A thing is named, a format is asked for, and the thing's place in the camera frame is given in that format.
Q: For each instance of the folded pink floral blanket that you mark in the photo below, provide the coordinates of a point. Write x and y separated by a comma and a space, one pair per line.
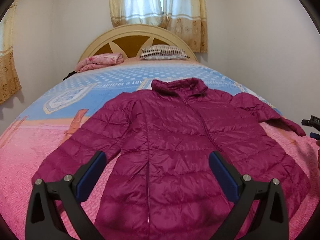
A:
99, 61

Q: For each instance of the person's right hand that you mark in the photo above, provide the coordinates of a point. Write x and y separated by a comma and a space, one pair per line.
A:
318, 153

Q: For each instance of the cream wooden headboard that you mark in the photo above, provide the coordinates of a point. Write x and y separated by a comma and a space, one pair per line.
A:
130, 40

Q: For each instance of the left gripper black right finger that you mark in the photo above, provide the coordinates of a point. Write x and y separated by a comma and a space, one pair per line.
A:
270, 220

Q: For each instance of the striped pillow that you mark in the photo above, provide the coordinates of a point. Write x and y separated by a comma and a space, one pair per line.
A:
163, 52

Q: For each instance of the beige window curtain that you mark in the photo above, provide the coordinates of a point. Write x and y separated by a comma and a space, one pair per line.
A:
185, 18

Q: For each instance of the magenta quilted down jacket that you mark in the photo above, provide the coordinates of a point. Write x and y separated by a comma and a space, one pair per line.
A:
161, 186

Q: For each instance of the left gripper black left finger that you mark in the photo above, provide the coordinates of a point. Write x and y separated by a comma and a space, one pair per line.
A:
43, 219

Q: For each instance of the blue pink printed bedspread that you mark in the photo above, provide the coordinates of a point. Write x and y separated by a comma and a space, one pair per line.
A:
56, 115

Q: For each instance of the beige side curtain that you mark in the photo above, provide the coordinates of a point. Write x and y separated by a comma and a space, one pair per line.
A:
10, 83

